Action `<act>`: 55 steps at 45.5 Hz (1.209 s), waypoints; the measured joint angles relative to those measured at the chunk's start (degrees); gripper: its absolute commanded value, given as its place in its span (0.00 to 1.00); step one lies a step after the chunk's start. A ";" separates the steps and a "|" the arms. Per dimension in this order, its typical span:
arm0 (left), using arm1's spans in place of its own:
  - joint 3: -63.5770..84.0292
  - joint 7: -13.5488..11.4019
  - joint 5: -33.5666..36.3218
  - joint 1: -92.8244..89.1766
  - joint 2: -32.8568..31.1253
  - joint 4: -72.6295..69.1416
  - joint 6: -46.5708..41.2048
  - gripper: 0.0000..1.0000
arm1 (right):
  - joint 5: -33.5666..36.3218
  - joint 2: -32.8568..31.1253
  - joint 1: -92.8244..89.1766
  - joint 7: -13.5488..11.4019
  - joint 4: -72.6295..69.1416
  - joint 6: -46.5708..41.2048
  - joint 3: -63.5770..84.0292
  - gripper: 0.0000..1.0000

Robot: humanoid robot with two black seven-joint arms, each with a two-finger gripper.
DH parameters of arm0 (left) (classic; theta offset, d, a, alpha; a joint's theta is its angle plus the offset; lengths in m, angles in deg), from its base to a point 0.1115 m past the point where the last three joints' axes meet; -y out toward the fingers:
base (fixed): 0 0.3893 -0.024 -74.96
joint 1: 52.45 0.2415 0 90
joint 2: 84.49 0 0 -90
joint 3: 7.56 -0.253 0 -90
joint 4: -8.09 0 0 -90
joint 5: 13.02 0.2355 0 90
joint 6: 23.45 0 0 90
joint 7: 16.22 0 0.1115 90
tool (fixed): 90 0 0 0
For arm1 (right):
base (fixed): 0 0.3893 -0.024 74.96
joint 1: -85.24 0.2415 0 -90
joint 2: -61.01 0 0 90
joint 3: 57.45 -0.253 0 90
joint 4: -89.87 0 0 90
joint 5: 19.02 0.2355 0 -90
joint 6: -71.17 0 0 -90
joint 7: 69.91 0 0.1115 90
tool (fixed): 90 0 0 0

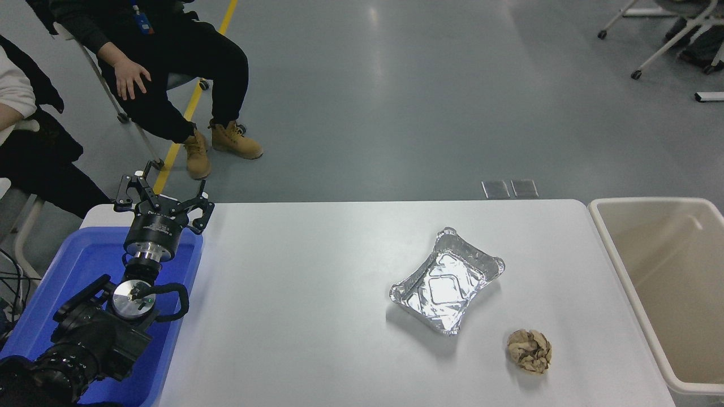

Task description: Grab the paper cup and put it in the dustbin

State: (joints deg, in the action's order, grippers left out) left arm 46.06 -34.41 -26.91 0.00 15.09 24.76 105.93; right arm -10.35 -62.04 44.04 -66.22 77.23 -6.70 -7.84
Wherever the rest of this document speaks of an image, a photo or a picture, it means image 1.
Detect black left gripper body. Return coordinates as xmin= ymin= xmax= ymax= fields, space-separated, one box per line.
xmin=124 ymin=209 xmax=191 ymax=250

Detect person's hand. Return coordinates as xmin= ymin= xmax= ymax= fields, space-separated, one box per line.
xmin=113 ymin=58 xmax=152 ymax=102

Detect blue plastic tray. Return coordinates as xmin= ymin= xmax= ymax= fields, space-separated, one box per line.
xmin=0 ymin=226 xmax=204 ymax=407

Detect person at table edge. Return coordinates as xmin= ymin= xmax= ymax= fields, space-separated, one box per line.
xmin=0 ymin=35 xmax=111 ymax=219

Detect silver foil tray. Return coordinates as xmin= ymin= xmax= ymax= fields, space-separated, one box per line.
xmin=389 ymin=227 xmax=506 ymax=337

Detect crumpled tan paper ball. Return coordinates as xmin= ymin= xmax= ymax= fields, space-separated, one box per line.
xmin=507 ymin=330 xmax=553 ymax=375

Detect large pale bin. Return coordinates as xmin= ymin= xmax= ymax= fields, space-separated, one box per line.
xmin=587 ymin=197 xmax=724 ymax=399

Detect distant seated person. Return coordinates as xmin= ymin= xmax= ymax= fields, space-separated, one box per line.
xmin=662 ymin=16 xmax=724 ymax=73

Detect black cables on floor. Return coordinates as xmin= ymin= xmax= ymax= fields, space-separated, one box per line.
xmin=0 ymin=248 xmax=41 ymax=335

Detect blue badge on lanyard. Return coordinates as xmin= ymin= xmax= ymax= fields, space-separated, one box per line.
xmin=129 ymin=0 xmax=154 ymax=36

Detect white wheeled chair frame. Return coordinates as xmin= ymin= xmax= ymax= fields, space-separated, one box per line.
xmin=597 ymin=0 xmax=724 ymax=80

